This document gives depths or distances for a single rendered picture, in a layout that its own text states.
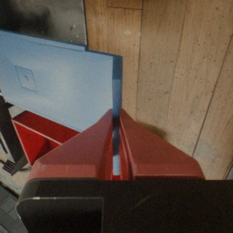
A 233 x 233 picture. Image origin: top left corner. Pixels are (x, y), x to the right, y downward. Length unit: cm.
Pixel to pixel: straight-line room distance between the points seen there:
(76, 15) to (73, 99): 13
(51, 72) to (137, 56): 10
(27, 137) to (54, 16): 22
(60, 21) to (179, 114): 19
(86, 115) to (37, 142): 28
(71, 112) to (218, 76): 14
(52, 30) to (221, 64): 21
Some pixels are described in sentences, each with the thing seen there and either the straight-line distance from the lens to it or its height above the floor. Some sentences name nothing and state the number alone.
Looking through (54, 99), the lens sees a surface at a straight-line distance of 17.
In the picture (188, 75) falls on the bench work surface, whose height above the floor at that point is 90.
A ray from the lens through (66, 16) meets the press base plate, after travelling 27.
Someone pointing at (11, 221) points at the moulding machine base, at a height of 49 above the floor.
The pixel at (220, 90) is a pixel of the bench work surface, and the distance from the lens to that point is 22.
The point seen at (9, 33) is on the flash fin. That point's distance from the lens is 18.
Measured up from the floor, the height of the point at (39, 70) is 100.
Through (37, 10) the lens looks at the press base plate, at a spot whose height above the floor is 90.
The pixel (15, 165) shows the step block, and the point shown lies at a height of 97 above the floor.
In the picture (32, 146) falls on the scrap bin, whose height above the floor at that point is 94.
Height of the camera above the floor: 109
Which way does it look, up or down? 43 degrees down
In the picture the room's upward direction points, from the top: 135 degrees counter-clockwise
